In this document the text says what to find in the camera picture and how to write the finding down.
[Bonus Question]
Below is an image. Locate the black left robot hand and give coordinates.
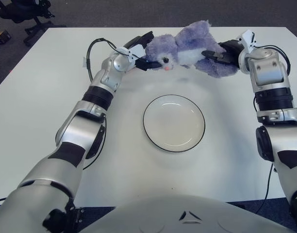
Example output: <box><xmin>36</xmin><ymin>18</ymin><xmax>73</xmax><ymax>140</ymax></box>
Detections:
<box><xmin>123</xmin><ymin>31</ymin><xmax>161</xmax><ymax>71</ymax></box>

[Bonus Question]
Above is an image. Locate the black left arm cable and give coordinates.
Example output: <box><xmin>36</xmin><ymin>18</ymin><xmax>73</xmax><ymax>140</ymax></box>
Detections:
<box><xmin>86</xmin><ymin>38</ymin><xmax>120</xmax><ymax>83</ymax></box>

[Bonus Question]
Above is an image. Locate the white left wrist sensor box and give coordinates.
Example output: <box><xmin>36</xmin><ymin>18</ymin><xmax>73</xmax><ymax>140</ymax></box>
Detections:
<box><xmin>113</xmin><ymin>46</ymin><xmax>146</xmax><ymax>61</ymax></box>

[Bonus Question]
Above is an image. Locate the black metal bracket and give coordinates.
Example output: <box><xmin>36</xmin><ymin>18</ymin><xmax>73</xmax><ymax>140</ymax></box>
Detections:
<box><xmin>72</xmin><ymin>206</ymin><xmax>85</xmax><ymax>224</ymax></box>

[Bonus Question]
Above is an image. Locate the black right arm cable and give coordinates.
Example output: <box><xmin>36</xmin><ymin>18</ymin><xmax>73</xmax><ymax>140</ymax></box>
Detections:
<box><xmin>255</xmin><ymin>45</ymin><xmax>291</xmax><ymax>75</ymax></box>

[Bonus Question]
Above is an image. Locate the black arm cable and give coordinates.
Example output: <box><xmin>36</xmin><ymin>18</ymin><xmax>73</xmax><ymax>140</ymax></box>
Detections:
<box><xmin>86</xmin><ymin>38</ymin><xmax>120</xmax><ymax>83</ymax></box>
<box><xmin>255</xmin><ymin>45</ymin><xmax>291</xmax><ymax>75</ymax></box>

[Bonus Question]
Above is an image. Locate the grey robot torso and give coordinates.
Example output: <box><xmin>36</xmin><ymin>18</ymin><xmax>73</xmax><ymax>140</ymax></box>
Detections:
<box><xmin>78</xmin><ymin>194</ymin><xmax>297</xmax><ymax>233</ymax></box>

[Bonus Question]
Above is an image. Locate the white wrist sensor box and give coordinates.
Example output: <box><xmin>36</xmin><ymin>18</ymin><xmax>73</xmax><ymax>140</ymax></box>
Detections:
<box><xmin>235</xmin><ymin>29</ymin><xmax>257</xmax><ymax>55</ymax></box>
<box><xmin>113</xmin><ymin>46</ymin><xmax>146</xmax><ymax>61</ymax></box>

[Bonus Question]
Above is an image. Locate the purple plush bunny doll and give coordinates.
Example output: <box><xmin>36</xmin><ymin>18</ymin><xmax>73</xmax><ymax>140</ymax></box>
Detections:
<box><xmin>141</xmin><ymin>20</ymin><xmax>239</xmax><ymax>78</ymax></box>

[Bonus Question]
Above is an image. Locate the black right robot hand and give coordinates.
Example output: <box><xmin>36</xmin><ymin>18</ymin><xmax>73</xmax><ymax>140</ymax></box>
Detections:
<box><xmin>201</xmin><ymin>40</ymin><xmax>244</xmax><ymax>71</ymax></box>

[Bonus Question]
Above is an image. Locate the black office chair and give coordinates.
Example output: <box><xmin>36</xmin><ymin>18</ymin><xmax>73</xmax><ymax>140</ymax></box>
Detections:
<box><xmin>0</xmin><ymin>0</ymin><xmax>66</xmax><ymax>47</ymax></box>

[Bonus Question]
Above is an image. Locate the white plate with black rim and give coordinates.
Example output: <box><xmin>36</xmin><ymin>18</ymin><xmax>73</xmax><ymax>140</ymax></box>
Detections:
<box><xmin>143</xmin><ymin>94</ymin><xmax>206</xmax><ymax>153</ymax></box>

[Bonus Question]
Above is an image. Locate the white right wrist sensor box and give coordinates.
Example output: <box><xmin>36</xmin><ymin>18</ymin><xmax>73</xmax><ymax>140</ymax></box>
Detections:
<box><xmin>235</xmin><ymin>29</ymin><xmax>257</xmax><ymax>55</ymax></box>

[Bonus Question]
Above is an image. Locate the small cardboard box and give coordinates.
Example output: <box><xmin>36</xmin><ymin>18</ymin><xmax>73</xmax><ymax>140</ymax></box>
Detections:
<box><xmin>0</xmin><ymin>24</ymin><xmax>12</xmax><ymax>45</ymax></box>

